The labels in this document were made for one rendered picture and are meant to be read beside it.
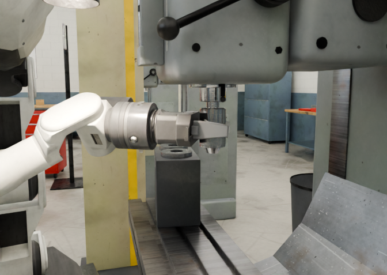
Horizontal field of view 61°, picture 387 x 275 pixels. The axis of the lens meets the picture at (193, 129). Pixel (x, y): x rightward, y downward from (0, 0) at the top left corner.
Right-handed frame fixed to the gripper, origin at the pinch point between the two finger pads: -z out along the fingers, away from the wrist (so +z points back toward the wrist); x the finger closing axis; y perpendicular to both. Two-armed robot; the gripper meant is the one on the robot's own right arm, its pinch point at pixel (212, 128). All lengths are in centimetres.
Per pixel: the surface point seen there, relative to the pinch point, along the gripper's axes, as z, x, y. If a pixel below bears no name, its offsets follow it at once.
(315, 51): -15.8, -5.8, -13.0
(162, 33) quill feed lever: 4.9, -17.0, -14.0
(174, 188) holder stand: 12.7, 25.5, 19.7
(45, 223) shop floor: 185, 221, 126
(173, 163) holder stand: 13.1, 25.4, 12.9
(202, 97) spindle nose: 1.7, -1.8, -5.6
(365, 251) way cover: -30.5, 8.9, 24.9
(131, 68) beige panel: 72, 156, -19
